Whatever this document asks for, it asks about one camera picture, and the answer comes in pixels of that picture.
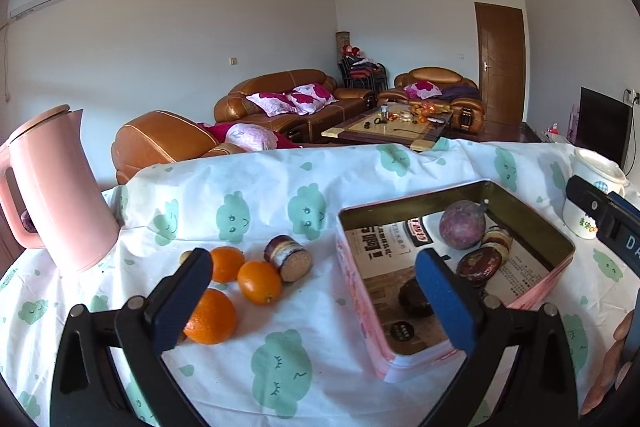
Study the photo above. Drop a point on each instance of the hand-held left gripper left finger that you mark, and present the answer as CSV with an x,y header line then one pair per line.
x,y
181,302

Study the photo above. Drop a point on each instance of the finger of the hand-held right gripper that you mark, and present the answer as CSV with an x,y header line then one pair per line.
x,y
585,197

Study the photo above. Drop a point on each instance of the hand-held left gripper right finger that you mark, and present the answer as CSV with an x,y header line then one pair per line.
x,y
445,302

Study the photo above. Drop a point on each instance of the large orange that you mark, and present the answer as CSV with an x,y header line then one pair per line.
x,y
212,319

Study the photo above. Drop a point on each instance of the pink tin box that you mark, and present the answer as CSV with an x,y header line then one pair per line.
x,y
352,292

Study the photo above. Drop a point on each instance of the person's right hand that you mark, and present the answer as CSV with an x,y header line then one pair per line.
x,y
606,377

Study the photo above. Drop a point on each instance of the white mug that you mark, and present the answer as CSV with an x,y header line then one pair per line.
x,y
582,207

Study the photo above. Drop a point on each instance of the small orange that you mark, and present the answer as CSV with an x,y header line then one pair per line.
x,y
227,263
259,283

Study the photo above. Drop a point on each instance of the black television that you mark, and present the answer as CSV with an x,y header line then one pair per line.
x,y
600,127

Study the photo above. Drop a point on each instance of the whole purple passion fruit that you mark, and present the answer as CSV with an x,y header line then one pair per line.
x,y
462,224

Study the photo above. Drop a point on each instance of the cut purple passion fruit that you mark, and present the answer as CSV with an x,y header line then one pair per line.
x,y
498,238

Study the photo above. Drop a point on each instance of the dark wooden television cabinet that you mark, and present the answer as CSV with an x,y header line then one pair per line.
x,y
520,132

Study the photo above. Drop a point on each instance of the cloud print tablecloth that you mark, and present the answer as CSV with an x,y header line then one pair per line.
x,y
280,357

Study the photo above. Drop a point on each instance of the brown round cake on cloth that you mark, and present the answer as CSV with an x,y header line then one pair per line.
x,y
287,257

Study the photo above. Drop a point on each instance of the brown wooden door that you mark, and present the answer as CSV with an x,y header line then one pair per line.
x,y
500,67

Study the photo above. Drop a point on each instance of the pink electric kettle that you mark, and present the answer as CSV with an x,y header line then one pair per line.
x,y
55,197

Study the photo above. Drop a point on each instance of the brown leather armchair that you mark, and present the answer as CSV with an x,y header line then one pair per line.
x,y
160,137

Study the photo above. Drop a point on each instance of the pale pink round pillow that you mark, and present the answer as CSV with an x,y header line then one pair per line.
x,y
250,138

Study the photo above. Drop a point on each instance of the wooden coffee table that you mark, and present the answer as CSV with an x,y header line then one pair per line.
x,y
390,129

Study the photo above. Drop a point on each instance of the brown leather loveseat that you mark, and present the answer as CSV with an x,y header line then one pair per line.
x,y
435,74

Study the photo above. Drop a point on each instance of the pink floral pillow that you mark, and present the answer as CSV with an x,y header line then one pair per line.
x,y
270,103
312,97
422,90

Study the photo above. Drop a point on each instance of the long brown leather sofa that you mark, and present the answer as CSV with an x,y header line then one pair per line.
x,y
280,82

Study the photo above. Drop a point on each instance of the dark chair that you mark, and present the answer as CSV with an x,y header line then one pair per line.
x,y
362,74

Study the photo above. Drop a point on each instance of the tall patterned floor vase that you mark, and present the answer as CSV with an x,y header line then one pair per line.
x,y
342,49

